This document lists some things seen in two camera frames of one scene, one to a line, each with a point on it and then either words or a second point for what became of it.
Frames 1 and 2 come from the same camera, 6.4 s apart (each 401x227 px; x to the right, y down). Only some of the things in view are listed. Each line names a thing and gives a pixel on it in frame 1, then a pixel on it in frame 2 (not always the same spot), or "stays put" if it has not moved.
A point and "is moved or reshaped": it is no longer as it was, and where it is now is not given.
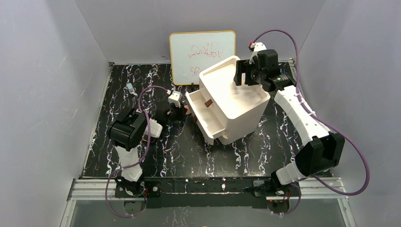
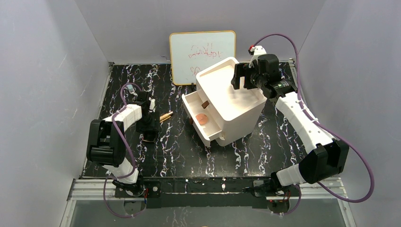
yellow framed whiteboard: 192,53 stays put
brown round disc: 188,111 -> 202,118
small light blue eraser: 129,86 stays put
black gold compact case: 145,137 stays put
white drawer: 205,113 is moved or reshaped
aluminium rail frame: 309,188 stays put
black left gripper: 175,112 -> 148,124
